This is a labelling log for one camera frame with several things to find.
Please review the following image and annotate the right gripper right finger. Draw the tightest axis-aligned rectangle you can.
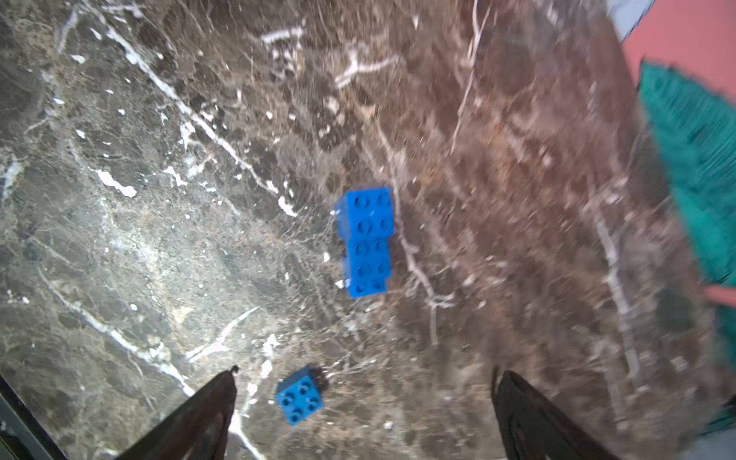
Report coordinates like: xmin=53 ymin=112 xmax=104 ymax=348
xmin=491 ymin=367 xmax=618 ymax=460

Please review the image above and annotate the blue lego brick right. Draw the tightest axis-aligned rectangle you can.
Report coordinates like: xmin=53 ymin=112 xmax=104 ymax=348
xmin=275 ymin=366 xmax=324 ymax=427

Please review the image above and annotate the long blue lego brick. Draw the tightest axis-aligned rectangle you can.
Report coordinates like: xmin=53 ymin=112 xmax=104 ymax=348
xmin=335 ymin=187 xmax=395 ymax=298

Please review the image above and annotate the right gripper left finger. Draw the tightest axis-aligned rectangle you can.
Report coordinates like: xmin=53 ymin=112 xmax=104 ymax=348
xmin=118 ymin=366 xmax=239 ymax=460

